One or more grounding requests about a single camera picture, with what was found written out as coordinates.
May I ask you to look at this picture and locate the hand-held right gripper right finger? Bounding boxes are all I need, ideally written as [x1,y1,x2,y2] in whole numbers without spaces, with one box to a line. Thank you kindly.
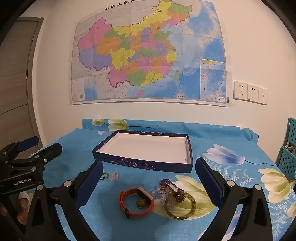
[195,158,273,241]

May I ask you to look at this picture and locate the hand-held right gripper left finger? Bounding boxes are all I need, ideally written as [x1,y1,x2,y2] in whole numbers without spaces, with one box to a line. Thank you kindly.
[25,159,104,241]

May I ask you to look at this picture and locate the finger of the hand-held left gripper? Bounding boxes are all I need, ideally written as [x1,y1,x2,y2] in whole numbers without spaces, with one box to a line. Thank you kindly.
[34,142,63,164]
[13,136,40,153]

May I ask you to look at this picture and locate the clear crystal bracelet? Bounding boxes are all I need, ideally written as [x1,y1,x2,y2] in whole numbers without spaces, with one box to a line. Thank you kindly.
[151,184,174,200]

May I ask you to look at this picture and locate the green jade bangle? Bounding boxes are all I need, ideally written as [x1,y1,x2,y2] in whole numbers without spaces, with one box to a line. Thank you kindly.
[164,191,196,219]

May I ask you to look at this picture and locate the orange wrist watch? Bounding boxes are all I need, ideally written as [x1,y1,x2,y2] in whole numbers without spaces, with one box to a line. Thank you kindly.
[119,187,155,219]

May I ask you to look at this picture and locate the dark blue shallow box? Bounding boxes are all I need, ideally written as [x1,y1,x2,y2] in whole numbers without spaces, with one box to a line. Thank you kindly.
[92,130,193,174]

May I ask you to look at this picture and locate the person's left hand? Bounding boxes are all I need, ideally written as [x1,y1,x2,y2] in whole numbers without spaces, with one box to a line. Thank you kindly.
[18,192,30,210]

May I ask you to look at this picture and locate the blue floral tablecloth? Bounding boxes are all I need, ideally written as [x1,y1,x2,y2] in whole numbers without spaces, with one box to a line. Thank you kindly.
[39,119,296,241]

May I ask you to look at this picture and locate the grey wooden door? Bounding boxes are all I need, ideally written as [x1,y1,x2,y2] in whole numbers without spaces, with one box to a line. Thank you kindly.
[0,17,44,149]

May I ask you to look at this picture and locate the teal perforated storage rack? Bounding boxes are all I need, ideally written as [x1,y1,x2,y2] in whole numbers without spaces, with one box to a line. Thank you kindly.
[276,117,296,181]

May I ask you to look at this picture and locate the white wall socket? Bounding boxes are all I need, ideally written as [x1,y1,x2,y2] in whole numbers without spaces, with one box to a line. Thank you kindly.
[233,80,248,100]
[247,83,259,102]

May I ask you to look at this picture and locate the white wall switch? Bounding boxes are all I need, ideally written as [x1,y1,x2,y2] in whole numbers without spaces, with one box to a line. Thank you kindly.
[258,88,268,105]

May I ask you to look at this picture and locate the colourful wall map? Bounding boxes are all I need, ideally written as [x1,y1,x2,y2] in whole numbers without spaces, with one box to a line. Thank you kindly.
[69,0,236,107]

